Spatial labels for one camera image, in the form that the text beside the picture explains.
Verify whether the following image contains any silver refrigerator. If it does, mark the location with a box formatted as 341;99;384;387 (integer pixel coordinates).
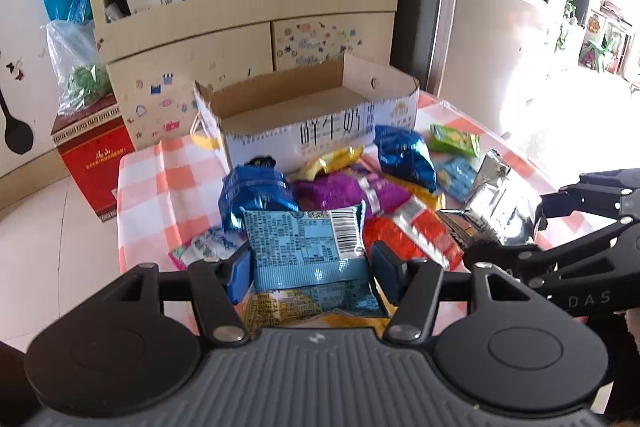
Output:
435;0;640;108

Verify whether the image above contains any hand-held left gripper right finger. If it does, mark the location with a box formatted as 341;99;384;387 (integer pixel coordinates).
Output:
369;241;538;344

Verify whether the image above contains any orange red snack packet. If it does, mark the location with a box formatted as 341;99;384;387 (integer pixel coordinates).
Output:
362;196;466;271

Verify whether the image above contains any black spoon wall sticker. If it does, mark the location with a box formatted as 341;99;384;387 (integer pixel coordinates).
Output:
0;52;36;156

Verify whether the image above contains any yellow blue snack packet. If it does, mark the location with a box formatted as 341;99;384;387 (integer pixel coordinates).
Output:
245;289;394;333

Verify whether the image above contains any cream cabinet with stickers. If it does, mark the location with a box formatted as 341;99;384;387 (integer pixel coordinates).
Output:
80;0;401;152

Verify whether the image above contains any orange white checked tablecloth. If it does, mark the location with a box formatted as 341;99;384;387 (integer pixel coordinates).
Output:
116;89;601;325

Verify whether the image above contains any dark blue foil snack packet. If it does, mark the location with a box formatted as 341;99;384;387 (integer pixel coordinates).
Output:
218;156;301;234
374;125;439;194

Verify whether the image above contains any light blue snack packet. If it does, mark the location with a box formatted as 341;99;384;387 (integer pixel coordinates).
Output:
241;202;384;314
434;155;484;202

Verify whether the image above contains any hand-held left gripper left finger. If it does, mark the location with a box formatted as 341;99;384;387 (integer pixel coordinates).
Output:
100;249;256;345

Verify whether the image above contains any gold snack packet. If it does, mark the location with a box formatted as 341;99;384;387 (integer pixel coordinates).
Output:
385;174;446;210

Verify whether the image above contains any green cracker packet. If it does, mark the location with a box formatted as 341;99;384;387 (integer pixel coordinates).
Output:
427;123;482;158

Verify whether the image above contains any clear bag of greens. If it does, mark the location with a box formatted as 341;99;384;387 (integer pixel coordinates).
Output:
46;19;119;118

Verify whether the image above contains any pink white snack packet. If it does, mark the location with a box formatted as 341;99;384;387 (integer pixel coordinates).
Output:
169;227;242;271

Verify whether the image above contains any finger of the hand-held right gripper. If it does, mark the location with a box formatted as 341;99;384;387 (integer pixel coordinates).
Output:
534;169;640;234
462;217;640;289

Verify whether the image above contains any cardboard box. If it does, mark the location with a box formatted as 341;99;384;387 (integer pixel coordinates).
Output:
192;52;421;168

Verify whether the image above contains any silver foil snack packet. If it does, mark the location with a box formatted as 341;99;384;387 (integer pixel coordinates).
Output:
462;148;548;249

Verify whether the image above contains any red gift box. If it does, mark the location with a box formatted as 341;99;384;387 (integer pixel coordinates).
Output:
50;106;137;224

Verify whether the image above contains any purple snack packet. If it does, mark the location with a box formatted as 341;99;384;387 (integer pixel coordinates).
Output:
292;167;414;221

